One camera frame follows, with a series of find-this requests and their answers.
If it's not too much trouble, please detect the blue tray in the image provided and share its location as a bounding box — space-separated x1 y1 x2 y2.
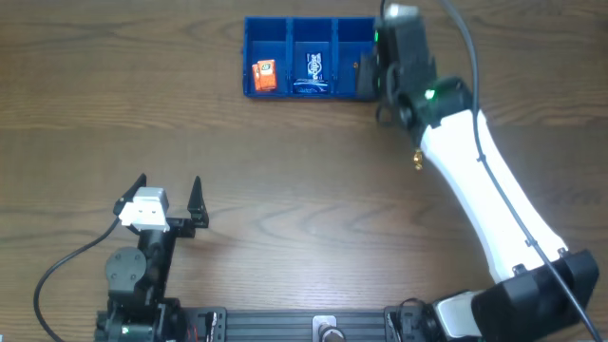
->
242 16 384 101

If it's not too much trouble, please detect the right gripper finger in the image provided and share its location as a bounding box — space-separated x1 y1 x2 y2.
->
355 52 380 96

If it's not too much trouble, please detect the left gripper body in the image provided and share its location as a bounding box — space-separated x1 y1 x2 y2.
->
164 217 197 239

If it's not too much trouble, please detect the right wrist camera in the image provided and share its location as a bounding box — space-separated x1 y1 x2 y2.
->
384 3 420 21

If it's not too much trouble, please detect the mounting rail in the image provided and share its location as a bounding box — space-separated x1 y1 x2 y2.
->
94 307 457 342

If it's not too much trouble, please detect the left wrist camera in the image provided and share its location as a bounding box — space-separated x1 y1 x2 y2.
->
118 186 171 233

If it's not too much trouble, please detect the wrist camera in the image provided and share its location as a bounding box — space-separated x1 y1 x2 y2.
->
384 3 420 21
118 186 171 233

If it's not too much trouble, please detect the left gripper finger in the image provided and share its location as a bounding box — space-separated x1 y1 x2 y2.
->
113 173 147 214
186 176 210 229

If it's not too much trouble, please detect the blue candy pack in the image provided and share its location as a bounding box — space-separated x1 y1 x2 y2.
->
293 78 330 95
306 51 325 81

